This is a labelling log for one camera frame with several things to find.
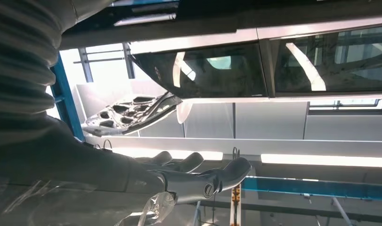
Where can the white car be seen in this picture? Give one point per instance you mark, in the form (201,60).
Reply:
(209,75)

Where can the raised car hood panel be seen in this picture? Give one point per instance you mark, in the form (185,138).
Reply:
(97,123)

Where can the ceiling light strip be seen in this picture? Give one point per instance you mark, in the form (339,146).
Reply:
(212,155)
(318,160)

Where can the dark window frame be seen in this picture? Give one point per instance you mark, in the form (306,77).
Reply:
(85,65)

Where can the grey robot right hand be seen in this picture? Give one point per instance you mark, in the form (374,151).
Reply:
(84,168)

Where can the clear plastic film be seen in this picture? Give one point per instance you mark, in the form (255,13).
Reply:
(159,206)

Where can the yellow hanging strip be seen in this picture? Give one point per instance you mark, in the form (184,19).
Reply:
(236,199)

